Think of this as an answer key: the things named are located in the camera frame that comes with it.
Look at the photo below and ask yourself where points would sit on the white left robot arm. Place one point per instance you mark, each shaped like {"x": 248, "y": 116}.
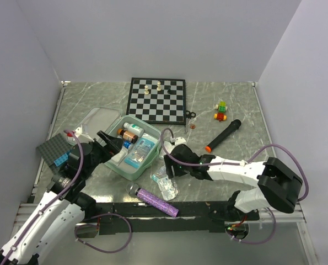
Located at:
{"x": 64, "y": 204}

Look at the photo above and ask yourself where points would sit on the black white chessboard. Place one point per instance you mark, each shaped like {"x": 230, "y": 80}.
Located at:
{"x": 158, "y": 107}

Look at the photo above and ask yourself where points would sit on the alcohol wipe sachets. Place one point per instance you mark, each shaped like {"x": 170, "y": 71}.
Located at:
{"x": 168, "y": 189}

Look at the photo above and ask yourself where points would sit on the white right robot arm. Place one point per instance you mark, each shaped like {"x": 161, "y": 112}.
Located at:
{"x": 273, "y": 183}

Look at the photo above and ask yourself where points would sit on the white medicine bottle green label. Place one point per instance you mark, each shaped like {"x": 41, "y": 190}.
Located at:
{"x": 133, "y": 128}

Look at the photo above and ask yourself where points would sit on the white gauze pad packet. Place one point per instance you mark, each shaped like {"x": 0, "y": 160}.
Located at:
{"x": 118, "y": 158}

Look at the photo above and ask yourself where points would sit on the grey lego baseplate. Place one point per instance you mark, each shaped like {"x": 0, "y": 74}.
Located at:
{"x": 53, "y": 148}

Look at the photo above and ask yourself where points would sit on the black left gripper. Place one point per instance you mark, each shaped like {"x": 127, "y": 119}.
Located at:
{"x": 113, "y": 145}

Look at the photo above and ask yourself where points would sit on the cream chess pawn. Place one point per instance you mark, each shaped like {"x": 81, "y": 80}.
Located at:
{"x": 159, "y": 86}
{"x": 146, "y": 90}

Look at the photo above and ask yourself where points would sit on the black binder clip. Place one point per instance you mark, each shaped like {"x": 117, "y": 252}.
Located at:
{"x": 190, "y": 115}

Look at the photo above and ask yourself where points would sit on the blue white bandage roll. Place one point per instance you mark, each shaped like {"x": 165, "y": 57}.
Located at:
{"x": 127, "y": 145}

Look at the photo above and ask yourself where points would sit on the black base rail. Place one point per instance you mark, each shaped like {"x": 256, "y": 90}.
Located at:
{"x": 192, "y": 216}

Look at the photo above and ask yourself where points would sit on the cream chess pawn right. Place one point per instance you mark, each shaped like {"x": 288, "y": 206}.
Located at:
{"x": 159, "y": 86}

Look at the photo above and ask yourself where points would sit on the colourful toy block car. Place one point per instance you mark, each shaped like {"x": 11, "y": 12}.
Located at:
{"x": 221, "y": 109}

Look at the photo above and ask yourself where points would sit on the brown orange syrup bottle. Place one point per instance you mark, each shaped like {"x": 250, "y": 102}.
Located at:
{"x": 127, "y": 136}

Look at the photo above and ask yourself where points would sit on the cream chess pawn left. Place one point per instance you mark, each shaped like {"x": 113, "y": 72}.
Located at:
{"x": 146, "y": 90}

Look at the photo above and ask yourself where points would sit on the blue white mask packet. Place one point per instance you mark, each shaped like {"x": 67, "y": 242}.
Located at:
{"x": 140, "y": 151}

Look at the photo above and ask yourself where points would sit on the purple glitter microphone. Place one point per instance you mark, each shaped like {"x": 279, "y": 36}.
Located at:
{"x": 134, "y": 190}

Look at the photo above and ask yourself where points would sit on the black tube orange cap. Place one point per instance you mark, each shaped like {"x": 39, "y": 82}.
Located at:
{"x": 231, "y": 128}

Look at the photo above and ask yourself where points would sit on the mint green medicine case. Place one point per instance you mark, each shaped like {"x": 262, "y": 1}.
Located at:
{"x": 109, "y": 121}

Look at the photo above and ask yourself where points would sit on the blue lego brick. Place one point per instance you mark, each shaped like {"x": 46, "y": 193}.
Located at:
{"x": 62, "y": 159}

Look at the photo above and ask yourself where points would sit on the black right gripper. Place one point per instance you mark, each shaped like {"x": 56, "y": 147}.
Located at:
{"x": 170, "y": 161}

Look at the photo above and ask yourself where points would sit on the clear plaster strip packet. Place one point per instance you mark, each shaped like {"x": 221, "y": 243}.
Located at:
{"x": 169, "y": 146}

